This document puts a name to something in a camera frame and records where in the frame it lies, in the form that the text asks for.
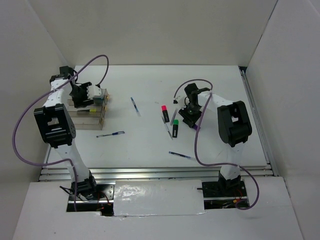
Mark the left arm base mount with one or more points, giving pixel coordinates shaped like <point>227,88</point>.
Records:
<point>102,202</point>

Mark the aluminium rail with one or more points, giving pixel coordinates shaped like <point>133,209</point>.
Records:
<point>108,174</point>
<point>264,142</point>

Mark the blue pen bottom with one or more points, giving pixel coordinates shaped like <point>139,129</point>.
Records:
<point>182,155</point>

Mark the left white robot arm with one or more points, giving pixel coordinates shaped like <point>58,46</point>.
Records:
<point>57,129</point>

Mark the blue pen near organizer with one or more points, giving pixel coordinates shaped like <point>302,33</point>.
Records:
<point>111,134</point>

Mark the pink highlighter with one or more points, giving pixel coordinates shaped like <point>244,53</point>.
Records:
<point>165,114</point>

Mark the green highlighter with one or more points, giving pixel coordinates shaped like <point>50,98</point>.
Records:
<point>175,127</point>

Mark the clear pen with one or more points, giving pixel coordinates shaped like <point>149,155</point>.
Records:
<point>167,128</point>
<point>173,117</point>

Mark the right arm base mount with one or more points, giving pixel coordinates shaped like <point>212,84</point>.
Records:
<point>215,198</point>

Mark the white foam board cover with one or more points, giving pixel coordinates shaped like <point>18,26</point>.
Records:
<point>158,198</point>

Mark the clear three-compartment organizer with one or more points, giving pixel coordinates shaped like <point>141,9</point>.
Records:
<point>88,120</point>

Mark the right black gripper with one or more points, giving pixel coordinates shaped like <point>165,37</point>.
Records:
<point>190,120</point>

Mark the aluminium front rail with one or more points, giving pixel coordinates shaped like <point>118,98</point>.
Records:
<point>108,174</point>

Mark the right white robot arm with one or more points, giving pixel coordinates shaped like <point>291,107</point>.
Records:
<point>233,124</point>

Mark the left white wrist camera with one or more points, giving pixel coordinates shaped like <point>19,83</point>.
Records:
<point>94,92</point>

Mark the blue slime jar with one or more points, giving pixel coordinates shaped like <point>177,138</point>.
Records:
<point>99,100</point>

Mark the blue refill pen top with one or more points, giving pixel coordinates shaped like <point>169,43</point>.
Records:
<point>135,106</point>

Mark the yellow highlighter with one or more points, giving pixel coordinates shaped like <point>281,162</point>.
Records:
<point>92,110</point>

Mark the aluminium right rail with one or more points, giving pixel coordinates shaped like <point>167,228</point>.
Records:
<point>264,142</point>

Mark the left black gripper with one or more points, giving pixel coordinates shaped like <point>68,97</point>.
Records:
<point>80,103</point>

